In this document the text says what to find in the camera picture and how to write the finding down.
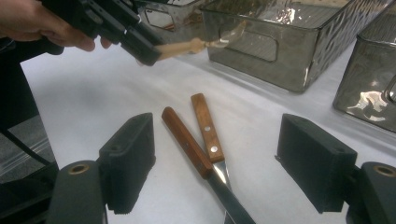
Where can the smoky clear plastic bin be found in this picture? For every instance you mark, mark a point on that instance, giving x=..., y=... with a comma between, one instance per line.
x=358, y=87
x=183, y=32
x=295, y=71

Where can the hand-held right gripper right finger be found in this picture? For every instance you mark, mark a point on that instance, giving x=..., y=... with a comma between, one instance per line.
x=317, y=165

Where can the white table sheet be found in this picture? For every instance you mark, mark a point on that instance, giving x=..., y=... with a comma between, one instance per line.
x=249, y=105

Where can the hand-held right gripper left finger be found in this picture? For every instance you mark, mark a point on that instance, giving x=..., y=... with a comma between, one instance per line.
x=129, y=161

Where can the aluminium rail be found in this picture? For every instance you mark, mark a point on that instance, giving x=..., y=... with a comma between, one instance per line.
x=12, y=167

